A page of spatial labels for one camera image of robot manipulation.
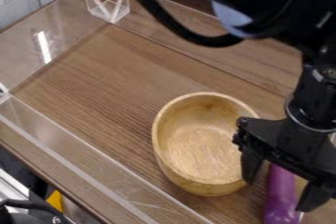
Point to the brown wooden bowl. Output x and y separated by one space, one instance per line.
191 133

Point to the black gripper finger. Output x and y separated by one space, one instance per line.
251 162
315 195

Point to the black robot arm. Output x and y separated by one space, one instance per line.
300 23

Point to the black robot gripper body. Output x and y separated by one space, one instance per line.
295 142

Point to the black device with yellow label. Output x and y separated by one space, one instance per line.
21 209

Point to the clear acrylic tray walls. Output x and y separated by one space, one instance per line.
87 83

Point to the purple toy eggplant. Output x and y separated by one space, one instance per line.
280 201

